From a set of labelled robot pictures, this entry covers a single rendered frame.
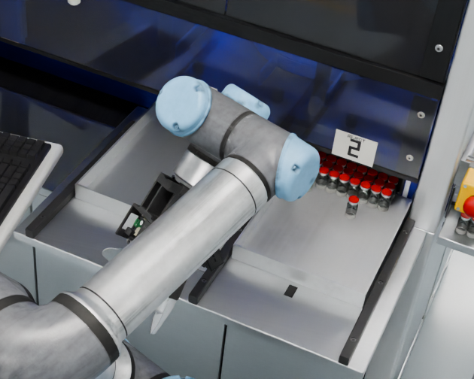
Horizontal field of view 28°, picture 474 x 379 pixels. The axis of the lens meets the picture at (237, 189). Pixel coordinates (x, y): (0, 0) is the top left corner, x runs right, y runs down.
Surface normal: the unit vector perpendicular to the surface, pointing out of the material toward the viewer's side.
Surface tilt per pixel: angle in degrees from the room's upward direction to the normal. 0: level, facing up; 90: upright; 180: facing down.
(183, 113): 48
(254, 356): 90
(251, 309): 0
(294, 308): 0
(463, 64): 90
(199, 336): 90
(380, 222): 0
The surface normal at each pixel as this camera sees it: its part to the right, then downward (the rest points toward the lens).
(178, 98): -0.43, -0.18
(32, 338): 0.13, -0.42
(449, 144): -0.41, 0.56
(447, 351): 0.09, -0.76
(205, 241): 0.66, 0.16
